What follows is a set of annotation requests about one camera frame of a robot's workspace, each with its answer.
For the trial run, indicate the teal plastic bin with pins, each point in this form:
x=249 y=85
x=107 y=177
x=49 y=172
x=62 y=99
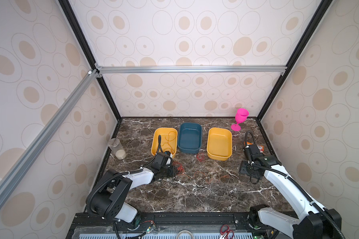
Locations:
x=190 y=138

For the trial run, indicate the yellow plastic bin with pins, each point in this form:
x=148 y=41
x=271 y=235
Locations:
x=219 y=144
x=169 y=140

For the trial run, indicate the right yellow plastic bin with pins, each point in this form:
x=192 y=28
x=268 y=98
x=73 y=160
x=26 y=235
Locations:
x=219 y=144

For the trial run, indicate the red handled scissors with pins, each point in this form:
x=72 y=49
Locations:
x=226 y=232

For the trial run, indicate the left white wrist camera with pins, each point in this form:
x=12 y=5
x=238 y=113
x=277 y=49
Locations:
x=170 y=159

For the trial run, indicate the diagonal aluminium rail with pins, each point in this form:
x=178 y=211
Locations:
x=12 y=179

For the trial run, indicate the clear jar with white powder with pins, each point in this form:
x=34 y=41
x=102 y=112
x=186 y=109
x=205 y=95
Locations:
x=117 y=148

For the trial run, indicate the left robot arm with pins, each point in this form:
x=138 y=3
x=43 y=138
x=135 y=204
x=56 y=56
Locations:
x=107 y=198

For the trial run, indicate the colourful snack bag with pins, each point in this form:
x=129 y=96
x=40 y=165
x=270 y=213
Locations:
x=254 y=148

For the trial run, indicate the pink plastic goblet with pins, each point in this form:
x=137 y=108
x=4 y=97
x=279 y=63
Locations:
x=240 y=117

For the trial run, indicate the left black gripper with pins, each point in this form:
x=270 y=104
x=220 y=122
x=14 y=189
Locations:
x=171 y=174

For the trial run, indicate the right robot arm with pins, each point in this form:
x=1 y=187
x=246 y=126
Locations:
x=313 y=221

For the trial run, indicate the horizontal aluminium rail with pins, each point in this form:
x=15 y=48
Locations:
x=191 y=69

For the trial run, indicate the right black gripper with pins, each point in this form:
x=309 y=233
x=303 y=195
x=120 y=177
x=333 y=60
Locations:
x=243 y=167

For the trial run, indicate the left yellow plastic bin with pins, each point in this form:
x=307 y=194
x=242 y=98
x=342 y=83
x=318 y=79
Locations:
x=169 y=140

